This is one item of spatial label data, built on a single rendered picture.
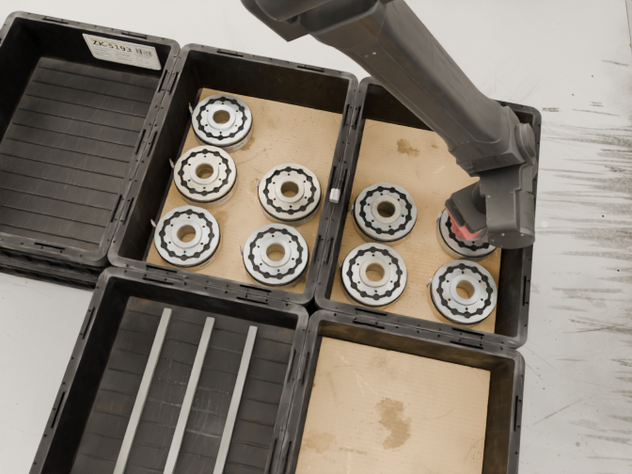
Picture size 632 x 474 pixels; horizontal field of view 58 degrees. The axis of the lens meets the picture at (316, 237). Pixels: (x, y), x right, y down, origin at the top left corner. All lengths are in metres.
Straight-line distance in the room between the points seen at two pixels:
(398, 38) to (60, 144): 0.74
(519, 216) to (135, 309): 0.58
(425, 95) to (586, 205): 0.74
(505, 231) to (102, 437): 0.62
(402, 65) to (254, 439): 0.58
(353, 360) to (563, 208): 0.55
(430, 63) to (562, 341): 0.71
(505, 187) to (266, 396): 0.45
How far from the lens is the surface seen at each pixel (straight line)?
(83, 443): 0.93
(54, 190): 1.06
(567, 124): 1.32
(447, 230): 0.94
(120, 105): 1.10
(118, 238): 0.87
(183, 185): 0.96
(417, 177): 1.01
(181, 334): 0.91
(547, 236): 1.18
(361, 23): 0.45
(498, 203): 0.74
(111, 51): 1.10
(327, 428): 0.88
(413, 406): 0.90
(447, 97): 0.56
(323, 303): 0.80
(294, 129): 1.03
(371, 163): 1.01
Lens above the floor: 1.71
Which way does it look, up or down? 69 degrees down
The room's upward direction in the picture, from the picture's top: 5 degrees clockwise
